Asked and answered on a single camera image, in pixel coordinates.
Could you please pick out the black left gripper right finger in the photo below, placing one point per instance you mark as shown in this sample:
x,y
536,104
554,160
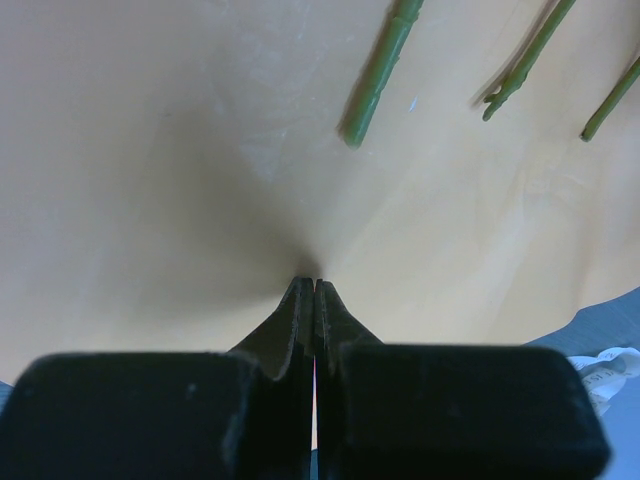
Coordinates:
x,y
402,411

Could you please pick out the orange wrapping paper sheet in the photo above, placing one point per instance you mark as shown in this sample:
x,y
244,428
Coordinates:
x,y
167,167

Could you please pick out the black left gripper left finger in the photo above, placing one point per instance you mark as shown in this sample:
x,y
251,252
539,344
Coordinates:
x,y
241,414

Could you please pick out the cream printed ribbon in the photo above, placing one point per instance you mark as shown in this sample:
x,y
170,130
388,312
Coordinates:
x,y
604,375

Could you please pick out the pink fake flower stem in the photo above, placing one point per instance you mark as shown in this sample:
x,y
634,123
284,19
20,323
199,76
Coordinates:
x,y
514,72
365,96

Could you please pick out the orange fake flower stem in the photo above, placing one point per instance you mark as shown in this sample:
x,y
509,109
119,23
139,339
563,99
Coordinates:
x,y
610,102

